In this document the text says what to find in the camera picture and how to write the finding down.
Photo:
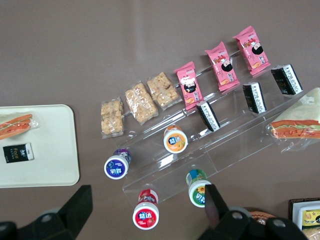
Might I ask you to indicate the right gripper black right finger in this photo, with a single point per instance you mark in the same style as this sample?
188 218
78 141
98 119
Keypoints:
215 207

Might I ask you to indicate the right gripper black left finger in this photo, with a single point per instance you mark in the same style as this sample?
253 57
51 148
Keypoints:
75 207

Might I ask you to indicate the cream plastic tray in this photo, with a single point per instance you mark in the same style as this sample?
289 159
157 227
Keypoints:
50 162

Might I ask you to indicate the purple gum bottle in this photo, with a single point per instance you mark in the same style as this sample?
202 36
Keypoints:
116 166

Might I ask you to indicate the red gum bottle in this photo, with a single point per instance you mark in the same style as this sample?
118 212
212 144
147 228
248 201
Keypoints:
145 216

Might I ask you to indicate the orange gum bottle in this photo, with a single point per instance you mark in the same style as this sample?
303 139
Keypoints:
175 141

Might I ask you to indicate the round brown wicker basket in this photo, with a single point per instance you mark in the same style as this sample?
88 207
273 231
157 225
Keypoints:
258 217

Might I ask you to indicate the clear acrylic stepped stand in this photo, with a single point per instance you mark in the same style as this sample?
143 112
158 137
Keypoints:
225 155

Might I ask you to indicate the flat black snack pack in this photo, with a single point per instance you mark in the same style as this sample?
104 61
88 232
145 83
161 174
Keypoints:
15 153

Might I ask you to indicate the black and white pack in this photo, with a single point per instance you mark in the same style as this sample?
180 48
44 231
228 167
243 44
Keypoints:
287 80
253 97
208 116

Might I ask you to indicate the clear-wrapped rice crisp bar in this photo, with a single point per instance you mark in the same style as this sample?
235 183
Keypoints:
112 120
141 103
162 91

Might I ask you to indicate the small wrapped triangle sandwich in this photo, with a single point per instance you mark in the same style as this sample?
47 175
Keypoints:
15 126

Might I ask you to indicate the pink cartoon snack pack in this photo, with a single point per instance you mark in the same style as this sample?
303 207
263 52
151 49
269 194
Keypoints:
222 67
252 50
189 86

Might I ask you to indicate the large wrapped triangle sandwich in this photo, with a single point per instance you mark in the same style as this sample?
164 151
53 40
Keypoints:
300 112

